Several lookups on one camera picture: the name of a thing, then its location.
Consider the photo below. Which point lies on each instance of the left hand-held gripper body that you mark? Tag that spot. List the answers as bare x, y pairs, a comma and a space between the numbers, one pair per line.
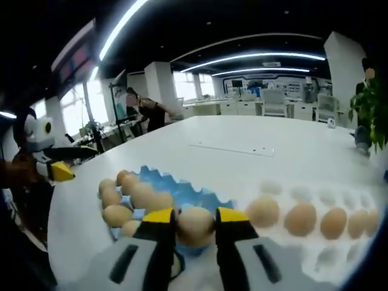
39, 133

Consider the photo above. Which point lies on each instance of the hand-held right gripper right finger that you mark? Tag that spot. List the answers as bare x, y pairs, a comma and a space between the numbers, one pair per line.
233, 242

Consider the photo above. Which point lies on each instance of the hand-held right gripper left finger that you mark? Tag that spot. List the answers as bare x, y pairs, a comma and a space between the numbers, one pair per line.
157, 242

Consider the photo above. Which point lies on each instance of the single brown egg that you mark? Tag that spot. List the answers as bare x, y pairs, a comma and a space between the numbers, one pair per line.
195, 225

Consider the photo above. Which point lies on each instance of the cluster of brown eggs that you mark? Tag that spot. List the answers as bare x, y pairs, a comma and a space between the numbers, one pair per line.
145, 194
300, 219

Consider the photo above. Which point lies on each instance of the blue egg tray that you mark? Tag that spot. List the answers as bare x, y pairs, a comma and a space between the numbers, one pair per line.
188, 191

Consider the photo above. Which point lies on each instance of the white dimpled egg holder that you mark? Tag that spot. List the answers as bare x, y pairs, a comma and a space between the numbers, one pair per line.
303, 194

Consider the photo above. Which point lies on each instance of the ceiling light strip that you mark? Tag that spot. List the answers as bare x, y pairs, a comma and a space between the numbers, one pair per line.
260, 69
257, 55
121, 27
7, 114

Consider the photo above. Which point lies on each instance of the black tripod stand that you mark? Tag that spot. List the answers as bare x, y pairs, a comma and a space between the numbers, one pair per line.
116, 109

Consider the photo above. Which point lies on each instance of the white table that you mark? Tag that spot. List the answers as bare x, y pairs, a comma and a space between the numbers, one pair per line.
257, 169

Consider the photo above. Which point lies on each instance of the hanging display screen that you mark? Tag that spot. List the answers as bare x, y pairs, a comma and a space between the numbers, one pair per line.
75, 57

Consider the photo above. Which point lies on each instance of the white power strip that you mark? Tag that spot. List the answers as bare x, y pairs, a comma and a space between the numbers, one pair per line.
236, 150

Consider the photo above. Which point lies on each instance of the white pillar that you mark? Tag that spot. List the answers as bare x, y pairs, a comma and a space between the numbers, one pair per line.
342, 75
160, 88

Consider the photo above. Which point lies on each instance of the white cabinet row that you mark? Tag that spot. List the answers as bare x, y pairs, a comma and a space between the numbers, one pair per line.
230, 107

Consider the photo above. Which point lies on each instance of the white office chair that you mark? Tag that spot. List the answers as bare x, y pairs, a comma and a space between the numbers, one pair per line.
327, 106
274, 103

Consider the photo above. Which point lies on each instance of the small white device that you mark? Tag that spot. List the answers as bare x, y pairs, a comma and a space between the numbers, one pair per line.
331, 122

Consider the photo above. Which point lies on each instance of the black monitor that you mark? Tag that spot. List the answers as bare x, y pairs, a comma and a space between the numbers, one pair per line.
237, 83

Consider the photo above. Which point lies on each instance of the grey rounded object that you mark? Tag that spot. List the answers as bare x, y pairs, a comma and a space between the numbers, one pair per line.
362, 136

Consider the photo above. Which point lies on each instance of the ceiling air vent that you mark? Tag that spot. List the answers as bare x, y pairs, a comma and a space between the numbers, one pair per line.
272, 64

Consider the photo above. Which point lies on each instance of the potted green plant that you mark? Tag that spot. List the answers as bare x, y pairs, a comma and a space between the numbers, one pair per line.
376, 109

